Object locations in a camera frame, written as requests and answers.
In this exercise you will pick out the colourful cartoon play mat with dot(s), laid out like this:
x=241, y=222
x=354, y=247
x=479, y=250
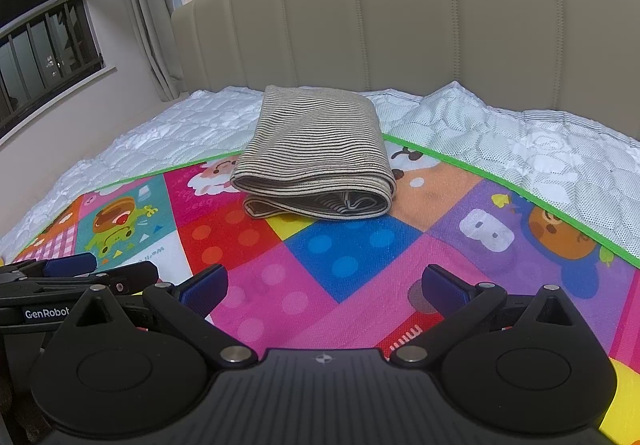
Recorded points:
x=350, y=250

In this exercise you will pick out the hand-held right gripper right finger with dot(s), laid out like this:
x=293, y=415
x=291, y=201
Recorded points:
x=445, y=290

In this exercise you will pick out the beige striped garment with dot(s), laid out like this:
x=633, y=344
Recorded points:
x=315, y=145

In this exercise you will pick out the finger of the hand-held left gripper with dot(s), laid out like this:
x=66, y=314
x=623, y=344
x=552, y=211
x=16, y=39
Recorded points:
x=70, y=265
x=130, y=275

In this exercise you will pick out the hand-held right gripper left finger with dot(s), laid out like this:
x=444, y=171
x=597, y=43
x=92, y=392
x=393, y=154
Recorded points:
x=202, y=287

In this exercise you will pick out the grey curtain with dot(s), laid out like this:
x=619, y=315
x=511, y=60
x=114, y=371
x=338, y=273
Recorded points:
x=145, y=15

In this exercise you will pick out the beige padded headboard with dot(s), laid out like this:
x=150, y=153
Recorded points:
x=425, y=15

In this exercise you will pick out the white quilted mattress cover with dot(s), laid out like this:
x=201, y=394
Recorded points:
x=500, y=135

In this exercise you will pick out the window with dark railing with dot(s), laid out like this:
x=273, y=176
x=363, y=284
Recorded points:
x=50, y=50

